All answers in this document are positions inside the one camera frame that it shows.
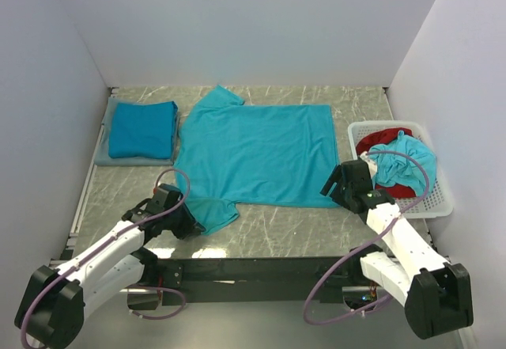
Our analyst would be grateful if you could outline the teal t shirt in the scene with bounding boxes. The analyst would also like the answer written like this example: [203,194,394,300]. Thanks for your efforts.
[175,86,338,235]

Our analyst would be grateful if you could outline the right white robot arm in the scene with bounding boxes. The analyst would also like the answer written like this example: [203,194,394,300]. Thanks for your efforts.
[321,157,474,340]

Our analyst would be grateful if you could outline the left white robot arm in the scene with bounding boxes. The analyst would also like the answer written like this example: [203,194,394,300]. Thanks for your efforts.
[14,184,206,348]

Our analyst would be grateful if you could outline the light blue t shirt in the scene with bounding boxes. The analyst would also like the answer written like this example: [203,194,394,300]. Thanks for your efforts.
[368,130,436,199]

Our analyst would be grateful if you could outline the red t shirt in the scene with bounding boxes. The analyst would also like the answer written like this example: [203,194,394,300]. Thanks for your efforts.
[356,127,416,199]

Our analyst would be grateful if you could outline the folded grey t shirt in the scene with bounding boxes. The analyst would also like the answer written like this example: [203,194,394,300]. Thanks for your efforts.
[94,97,179,166]

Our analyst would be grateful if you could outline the folded blue t shirt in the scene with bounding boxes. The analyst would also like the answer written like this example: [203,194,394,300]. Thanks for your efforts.
[108,101,178,160]

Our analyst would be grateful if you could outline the white plastic basket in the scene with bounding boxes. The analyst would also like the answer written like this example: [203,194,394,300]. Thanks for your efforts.
[348,120,453,219]

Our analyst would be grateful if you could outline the black base beam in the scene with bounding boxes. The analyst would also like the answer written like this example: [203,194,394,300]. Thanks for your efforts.
[127,256,375,312]

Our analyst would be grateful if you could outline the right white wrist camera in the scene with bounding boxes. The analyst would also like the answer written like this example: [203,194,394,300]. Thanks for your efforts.
[362,156,378,177]

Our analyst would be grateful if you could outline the aluminium frame rail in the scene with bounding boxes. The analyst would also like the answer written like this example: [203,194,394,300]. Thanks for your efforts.
[49,87,119,267]

